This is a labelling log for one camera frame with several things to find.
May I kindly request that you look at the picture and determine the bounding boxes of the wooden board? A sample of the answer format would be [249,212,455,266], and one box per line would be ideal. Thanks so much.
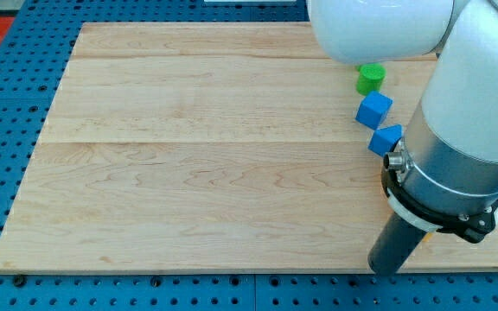
[0,21,498,276]

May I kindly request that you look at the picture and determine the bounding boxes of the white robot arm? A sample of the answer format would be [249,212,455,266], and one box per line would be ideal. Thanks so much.
[307,0,498,243]

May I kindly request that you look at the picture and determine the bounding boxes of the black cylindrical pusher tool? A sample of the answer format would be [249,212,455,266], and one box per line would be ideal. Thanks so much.
[367,213,426,276]

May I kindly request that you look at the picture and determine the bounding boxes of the blue cube block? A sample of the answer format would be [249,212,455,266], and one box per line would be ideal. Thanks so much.
[355,91,393,130]

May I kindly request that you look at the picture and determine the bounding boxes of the green cylinder block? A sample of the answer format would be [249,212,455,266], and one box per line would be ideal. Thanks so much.
[355,63,386,96]

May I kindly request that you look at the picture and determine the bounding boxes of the blue triangular prism block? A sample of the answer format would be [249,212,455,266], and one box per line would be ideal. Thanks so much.
[367,124,403,156]

